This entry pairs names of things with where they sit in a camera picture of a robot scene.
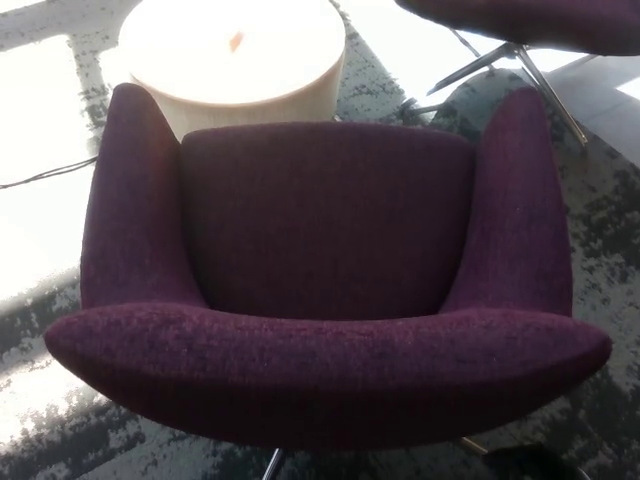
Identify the small orange object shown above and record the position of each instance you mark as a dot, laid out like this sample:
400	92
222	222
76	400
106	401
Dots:
236	41

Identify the round white side table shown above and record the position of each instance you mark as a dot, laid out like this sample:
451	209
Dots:
235	75

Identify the black rounded glossy object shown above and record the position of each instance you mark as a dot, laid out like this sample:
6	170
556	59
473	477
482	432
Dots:
530	462

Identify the purple fabric armchair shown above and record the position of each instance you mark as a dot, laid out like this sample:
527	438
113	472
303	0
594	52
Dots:
320	360

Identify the purple chair with metal legs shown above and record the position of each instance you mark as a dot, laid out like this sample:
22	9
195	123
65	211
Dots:
540	20

